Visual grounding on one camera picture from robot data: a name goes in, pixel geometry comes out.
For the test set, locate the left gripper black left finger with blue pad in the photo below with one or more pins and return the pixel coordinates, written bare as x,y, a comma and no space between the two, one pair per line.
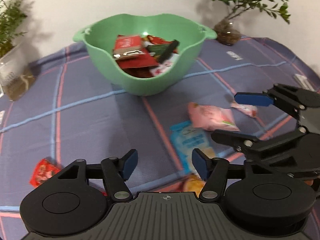
114,172

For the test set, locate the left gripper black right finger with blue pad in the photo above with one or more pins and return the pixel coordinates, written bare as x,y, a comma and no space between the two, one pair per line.
215,172

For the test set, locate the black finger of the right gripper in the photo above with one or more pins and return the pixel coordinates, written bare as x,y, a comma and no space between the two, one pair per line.
251,146

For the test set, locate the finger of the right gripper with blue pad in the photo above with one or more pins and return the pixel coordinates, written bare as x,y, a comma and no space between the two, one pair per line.
254,99

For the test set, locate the small pink white candy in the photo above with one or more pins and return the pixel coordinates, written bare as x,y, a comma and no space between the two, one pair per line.
248,110

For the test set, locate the yellow pink snack packet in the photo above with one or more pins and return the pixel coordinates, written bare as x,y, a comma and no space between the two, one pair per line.
193,183

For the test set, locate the light blue snack packet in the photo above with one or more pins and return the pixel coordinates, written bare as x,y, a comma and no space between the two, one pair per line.
184,138

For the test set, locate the white small device on table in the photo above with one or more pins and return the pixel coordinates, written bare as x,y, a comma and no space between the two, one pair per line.
303,82

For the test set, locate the small red candy packet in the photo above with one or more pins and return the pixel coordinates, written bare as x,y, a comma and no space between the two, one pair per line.
45,169

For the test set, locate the blue plaid tablecloth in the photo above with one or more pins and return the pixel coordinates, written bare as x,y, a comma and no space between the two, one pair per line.
73,112

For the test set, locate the white blueberry snack bar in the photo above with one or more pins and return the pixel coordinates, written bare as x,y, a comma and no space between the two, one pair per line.
165,66

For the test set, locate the black small snack packet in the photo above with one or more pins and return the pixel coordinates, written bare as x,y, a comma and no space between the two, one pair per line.
168,51

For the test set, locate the large red flat packet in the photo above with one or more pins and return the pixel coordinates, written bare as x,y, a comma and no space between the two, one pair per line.
138,66

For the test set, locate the red snack packet Chinese text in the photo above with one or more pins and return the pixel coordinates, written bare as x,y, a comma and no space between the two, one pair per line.
157,40

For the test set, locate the red square snack packet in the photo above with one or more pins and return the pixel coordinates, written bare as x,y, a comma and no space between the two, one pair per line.
128,46

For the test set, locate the green plastic bowl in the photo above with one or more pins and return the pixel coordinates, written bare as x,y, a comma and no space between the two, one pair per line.
99,39

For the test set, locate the left potted plant clear pot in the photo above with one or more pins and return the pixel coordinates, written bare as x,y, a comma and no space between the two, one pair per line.
16,76

